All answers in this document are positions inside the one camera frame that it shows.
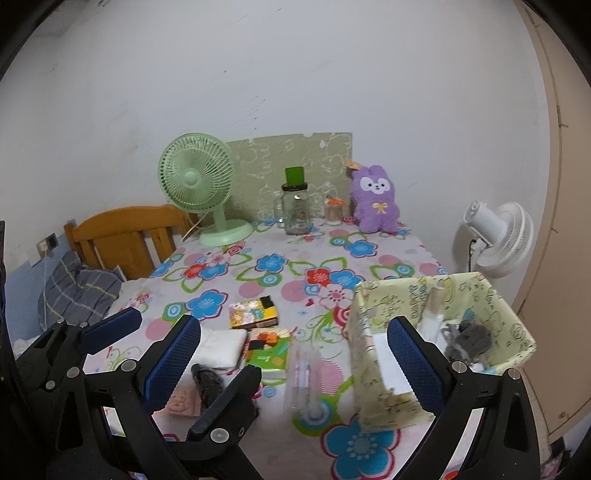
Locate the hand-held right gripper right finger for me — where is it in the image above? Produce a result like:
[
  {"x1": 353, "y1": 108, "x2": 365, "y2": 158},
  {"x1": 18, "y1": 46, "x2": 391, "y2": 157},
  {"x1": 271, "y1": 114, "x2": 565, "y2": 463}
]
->
[{"x1": 387, "y1": 316, "x2": 541, "y2": 480}]

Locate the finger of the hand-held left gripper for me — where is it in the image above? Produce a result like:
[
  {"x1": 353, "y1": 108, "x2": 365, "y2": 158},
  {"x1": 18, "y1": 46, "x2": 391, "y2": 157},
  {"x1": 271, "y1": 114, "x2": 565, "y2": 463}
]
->
[
  {"x1": 186, "y1": 364, "x2": 262, "y2": 446},
  {"x1": 18, "y1": 308, "x2": 143, "y2": 398}
]

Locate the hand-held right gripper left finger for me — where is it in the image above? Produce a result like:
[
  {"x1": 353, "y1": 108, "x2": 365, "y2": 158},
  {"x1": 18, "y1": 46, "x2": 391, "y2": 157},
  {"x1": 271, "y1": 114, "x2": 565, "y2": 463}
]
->
[{"x1": 58, "y1": 314, "x2": 202, "y2": 480}]

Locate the black cloth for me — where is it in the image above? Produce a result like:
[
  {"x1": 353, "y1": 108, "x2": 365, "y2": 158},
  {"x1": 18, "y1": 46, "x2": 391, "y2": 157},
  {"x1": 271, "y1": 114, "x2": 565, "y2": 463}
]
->
[{"x1": 191, "y1": 363, "x2": 225, "y2": 409}]

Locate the white towel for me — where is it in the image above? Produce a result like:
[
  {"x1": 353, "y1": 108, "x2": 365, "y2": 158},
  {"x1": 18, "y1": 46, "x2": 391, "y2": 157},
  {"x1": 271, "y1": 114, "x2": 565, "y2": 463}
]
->
[{"x1": 194, "y1": 329, "x2": 249, "y2": 370}]

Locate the green packet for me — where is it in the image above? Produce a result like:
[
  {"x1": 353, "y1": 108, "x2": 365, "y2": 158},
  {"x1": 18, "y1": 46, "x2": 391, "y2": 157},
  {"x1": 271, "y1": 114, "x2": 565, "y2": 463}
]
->
[{"x1": 244, "y1": 344, "x2": 291, "y2": 383}]

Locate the yellow-green cartoon storage box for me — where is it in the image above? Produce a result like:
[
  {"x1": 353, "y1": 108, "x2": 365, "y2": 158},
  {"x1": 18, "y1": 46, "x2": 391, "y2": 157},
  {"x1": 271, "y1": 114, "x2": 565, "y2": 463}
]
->
[{"x1": 344, "y1": 272, "x2": 537, "y2": 433}]

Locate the orange printed packet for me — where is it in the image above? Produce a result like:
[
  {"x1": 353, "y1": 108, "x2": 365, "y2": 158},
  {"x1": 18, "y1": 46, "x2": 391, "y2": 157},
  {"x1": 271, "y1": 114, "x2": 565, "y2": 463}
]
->
[{"x1": 247, "y1": 327, "x2": 293, "y2": 357}]

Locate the gray soft cloth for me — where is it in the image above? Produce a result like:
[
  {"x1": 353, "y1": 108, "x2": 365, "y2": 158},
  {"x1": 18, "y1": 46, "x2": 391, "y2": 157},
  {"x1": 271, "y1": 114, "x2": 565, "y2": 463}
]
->
[{"x1": 444, "y1": 318, "x2": 493, "y2": 361}]

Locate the gray plaid pillow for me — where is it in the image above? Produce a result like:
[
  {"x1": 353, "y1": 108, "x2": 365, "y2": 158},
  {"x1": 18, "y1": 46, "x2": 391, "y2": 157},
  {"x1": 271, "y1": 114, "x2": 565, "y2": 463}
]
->
[{"x1": 39, "y1": 251, "x2": 124, "y2": 329}]

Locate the white tube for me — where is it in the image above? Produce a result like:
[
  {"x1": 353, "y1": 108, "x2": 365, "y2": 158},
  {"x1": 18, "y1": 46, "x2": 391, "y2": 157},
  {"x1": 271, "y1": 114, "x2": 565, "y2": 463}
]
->
[{"x1": 418, "y1": 286, "x2": 447, "y2": 344}]

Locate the white crumpled cloth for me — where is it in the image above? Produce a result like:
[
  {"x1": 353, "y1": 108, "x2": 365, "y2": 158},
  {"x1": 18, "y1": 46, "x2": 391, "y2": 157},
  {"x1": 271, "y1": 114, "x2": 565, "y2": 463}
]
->
[{"x1": 13, "y1": 336, "x2": 44, "y2": 360}]

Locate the blue bed sheet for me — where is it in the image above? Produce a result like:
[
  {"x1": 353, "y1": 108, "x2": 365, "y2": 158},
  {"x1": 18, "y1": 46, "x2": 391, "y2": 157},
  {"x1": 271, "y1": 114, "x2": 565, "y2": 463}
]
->
[{"x1": 4, "y1": 251, "x2": 70, "y2": 349}]

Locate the yellow cartoon box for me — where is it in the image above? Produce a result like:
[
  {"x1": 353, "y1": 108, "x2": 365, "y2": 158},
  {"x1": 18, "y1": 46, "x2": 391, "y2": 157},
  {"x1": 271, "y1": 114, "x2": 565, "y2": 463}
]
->
[{"x1": 228, "y1": 298, "x2": 279, "y2": 330}]

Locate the wooden bed headboard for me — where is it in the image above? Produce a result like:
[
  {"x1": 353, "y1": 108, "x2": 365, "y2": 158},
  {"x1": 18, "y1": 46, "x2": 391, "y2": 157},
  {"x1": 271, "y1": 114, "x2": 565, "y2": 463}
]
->
[{"x1": 64, "y1": 204, "x2": 204, "y2": 280}]

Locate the floral tablecloth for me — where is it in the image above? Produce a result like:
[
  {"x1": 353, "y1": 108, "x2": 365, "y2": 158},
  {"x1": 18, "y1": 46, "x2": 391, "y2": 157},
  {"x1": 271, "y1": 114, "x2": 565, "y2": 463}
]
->
[{"x1": 83, "y1": 217, "x2": 490, "y2": 480}]

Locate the white standing fan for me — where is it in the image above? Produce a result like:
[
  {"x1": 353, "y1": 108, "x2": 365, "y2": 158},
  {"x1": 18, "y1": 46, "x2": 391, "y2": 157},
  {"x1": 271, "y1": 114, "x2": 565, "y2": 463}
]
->
[{"x1": 452, "y1": 200, "x2": 535, "y2": 279}]

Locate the purple plush bunny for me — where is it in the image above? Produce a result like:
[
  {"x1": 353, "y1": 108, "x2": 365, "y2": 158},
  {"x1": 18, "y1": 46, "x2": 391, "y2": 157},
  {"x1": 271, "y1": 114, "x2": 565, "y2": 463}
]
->
[{"x1": 345, "y1": 159, "x2": 402, "y2": 234}]

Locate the green desk fan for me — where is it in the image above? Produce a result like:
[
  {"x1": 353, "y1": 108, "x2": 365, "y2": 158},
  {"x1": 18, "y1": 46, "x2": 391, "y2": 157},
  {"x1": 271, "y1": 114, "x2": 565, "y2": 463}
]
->
[{"x1": 158, "y1": 133, "x2": 254, "y2": 247}]

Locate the cotton swab container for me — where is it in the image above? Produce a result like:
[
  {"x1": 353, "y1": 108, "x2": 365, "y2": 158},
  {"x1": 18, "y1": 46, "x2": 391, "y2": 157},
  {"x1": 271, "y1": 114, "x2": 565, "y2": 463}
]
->
[{"x1": 323, "y1": 196, "x2": 345, "y2": 227}]

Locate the glass mug jar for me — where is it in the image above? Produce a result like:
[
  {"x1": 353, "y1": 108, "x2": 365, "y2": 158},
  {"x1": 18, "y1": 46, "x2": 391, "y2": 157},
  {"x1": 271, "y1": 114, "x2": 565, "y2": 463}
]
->
[{"x1": 273, "y1": 182, "x2": 315, "y2": 236}]

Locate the green fan power cord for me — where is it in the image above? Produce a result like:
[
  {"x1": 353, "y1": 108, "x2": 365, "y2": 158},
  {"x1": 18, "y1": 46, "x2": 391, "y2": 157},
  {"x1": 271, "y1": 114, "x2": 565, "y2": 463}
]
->
[{"x1": 181, "y1": 215, "x2": 205, "y2": 241}]

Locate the green cartoon wall board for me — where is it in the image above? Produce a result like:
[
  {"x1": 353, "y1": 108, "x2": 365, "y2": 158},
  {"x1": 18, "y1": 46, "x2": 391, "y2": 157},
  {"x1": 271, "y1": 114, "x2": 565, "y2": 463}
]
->
[{"x1": 226, "y1": 132, "x2": 354, "y2": 222}]

